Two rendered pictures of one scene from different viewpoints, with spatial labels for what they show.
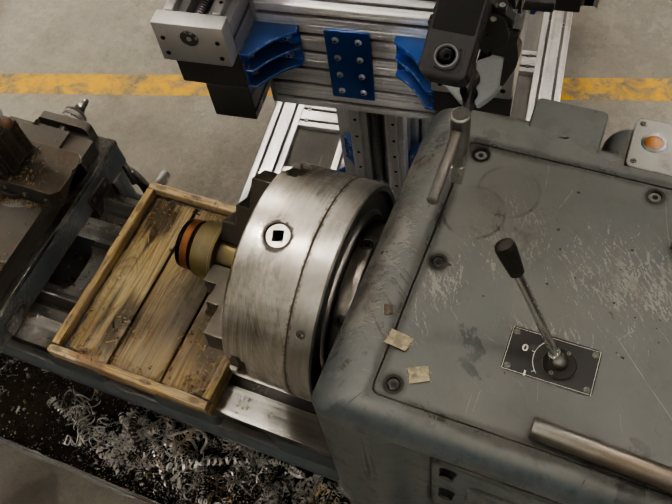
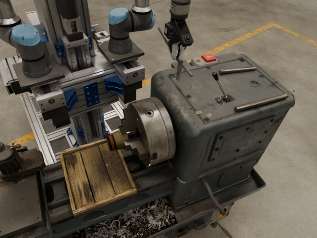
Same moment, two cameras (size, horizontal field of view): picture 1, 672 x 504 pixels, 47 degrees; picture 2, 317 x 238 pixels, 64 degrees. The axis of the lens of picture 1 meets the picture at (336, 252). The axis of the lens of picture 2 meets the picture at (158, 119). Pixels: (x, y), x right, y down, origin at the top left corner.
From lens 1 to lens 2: 0.72 m
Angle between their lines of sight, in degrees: 37
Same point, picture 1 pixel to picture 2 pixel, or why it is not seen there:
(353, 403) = (204, 127)
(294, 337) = (169, 134)
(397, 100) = (105, 99)
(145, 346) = (102, 191)
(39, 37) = not seen: outside the picture
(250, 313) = (155, 135)
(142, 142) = not seen: outside the picture
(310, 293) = (167, 120)
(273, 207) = (142, 108)
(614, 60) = not seen: hidden behind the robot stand
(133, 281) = (79, 179)
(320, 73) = (82, 101)
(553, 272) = (208, 87)
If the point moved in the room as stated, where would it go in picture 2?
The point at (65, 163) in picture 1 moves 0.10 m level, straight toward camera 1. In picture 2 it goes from (36, 155) to (57, 158)
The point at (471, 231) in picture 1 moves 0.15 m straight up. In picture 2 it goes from (187, 89) to (192, 61)
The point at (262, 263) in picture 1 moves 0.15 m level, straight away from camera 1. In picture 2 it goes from (151, 121) to (120, 110)
